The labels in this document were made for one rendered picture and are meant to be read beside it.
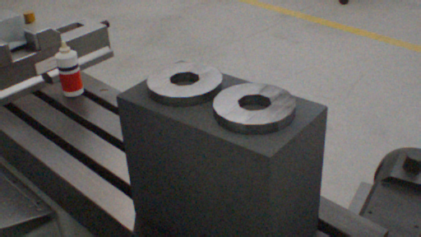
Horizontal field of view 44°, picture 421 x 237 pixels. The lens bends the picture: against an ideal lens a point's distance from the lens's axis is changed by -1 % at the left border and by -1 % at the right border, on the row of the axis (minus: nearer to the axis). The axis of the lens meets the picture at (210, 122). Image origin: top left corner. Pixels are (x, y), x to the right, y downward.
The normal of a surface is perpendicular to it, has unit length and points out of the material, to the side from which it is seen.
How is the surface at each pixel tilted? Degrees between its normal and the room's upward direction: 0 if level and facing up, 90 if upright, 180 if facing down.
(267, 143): 0
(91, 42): 90
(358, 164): 0
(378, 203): 0
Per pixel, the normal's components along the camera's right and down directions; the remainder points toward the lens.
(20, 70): 0.74, 0.33
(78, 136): -0.04, -0.85
